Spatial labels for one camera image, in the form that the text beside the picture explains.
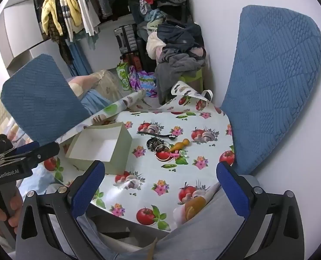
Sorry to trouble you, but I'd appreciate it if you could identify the green cardboard box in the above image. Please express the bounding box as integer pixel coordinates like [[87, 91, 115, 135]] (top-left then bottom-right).
[[65, 122, 133, 176]]

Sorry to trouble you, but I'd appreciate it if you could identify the light blue cloth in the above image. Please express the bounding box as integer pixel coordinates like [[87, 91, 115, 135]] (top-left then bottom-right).
[[80, 89, 110, 115]]

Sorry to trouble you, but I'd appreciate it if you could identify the green patterned bag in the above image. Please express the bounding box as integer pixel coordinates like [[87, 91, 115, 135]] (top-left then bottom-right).
[[116, 62, 132, 90]]

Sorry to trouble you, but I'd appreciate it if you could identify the grey cloth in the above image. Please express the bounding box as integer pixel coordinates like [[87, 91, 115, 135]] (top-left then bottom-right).
[[76, 183, 259, 260]]

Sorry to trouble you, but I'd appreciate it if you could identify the yellow hanging jacket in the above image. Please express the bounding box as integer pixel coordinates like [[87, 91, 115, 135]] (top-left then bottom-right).
[[41, 0, 83, 36]]

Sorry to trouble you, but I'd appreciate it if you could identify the green stool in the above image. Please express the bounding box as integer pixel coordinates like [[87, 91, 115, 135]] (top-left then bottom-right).
[[177, 69, 204, 93]]

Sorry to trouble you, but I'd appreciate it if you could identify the person's left hand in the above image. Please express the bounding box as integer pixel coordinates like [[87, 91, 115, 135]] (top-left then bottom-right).
[[0, 193, 24, 236]]

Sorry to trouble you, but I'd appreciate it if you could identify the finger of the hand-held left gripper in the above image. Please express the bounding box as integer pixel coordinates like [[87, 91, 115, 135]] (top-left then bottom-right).
[[12, 140, 41, 155], [3, 142, 61, 169]]

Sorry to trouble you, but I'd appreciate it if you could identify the clear plastic beige bag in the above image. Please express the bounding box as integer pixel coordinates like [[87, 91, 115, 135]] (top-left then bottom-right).
[[92, 70, 123, 107]]

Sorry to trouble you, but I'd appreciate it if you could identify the pile of dark clothes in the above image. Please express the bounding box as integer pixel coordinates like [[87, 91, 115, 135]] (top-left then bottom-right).
[[146, 19, 208, 101]]

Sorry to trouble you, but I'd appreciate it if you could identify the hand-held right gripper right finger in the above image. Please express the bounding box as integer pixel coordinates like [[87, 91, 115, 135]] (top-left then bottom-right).
[[216, 161, 305, 260]]

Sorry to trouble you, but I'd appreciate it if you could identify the white cabinet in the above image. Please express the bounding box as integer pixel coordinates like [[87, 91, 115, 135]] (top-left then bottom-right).
[[0, 0, 56, 71]]

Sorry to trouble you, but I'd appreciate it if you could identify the wooden hair stick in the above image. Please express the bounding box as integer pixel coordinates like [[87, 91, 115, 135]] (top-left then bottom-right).
[[169, 139, 190, 153]]

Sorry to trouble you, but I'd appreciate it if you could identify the blue hanging cloth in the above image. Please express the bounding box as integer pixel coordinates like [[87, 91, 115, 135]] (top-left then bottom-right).
[[67, 40, 94, 77]]

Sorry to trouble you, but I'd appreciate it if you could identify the black rhinestone hair clip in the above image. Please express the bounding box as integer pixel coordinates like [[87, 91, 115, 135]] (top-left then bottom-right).
[[137, 130, 177, 141]]

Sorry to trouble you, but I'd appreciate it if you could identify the white hanging shirt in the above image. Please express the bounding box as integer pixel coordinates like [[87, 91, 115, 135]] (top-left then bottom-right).
[[75, 0, 101, 37]]

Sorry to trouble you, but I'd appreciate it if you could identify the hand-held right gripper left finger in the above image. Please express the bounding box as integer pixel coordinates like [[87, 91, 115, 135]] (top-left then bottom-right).
[[16, 160, 106, 260]]

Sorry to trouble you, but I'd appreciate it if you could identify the purple patterned bag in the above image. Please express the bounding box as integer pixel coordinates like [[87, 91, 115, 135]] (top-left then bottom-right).
[[128, 65, 159, 98]]

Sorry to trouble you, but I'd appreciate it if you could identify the silver bead chain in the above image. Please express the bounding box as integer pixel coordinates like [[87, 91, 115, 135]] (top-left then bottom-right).
[[146, 138, 164, 151]]

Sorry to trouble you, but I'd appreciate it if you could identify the vegetable print tablecloth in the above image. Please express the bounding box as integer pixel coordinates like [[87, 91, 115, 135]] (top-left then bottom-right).
[[43, 83, 236, 232]]

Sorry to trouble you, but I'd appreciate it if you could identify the black suitcase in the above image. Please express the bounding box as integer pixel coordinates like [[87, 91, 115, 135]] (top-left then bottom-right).
[[113, 24, 140, 55]]

